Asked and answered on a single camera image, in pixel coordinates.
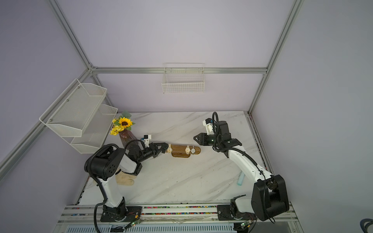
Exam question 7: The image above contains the white wire wall basket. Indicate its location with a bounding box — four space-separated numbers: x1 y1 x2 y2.
162 63 205 94

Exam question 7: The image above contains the white mesh shelf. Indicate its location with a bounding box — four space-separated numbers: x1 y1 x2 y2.
64 104 118 154
39 79 107 137

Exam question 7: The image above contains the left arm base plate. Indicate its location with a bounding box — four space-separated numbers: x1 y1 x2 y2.
100 205 143 222

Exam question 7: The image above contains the wooden watch stand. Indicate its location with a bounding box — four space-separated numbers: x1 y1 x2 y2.
166 144 201 158

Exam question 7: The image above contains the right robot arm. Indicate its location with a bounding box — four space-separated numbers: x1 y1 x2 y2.
194 112 289 223

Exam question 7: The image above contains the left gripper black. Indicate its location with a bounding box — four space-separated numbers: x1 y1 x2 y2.
138 143 166 163

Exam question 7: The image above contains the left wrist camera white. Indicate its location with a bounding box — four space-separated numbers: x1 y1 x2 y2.
142 135 152 147

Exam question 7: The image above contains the black wrist watch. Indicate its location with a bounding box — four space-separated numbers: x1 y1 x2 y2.
162 145 169 153

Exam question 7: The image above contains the purple glass vase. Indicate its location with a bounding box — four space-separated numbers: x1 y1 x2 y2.
119 130 137 147

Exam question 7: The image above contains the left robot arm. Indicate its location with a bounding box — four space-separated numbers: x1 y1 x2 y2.
84 139 169 233

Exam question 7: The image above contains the white perforated cable tray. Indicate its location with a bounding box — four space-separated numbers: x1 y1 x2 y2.
65 223 237 233

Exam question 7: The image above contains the lower white mesh shelf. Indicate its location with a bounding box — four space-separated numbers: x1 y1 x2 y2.
64 104 118 154

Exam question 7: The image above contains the yellow sunflower bouquet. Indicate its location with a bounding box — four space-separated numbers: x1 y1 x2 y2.
109 111 135 136

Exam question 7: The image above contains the upper white mesh shelf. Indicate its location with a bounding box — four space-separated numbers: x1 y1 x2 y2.
39 79 107 137

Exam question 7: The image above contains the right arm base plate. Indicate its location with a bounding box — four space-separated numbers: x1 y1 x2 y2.
217 205 256 221

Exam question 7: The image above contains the cream strap wrist watch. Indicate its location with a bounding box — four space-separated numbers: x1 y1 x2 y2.
185 146 191 155

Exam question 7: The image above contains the black chair part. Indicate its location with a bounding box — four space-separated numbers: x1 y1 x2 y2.
359 218 373 233

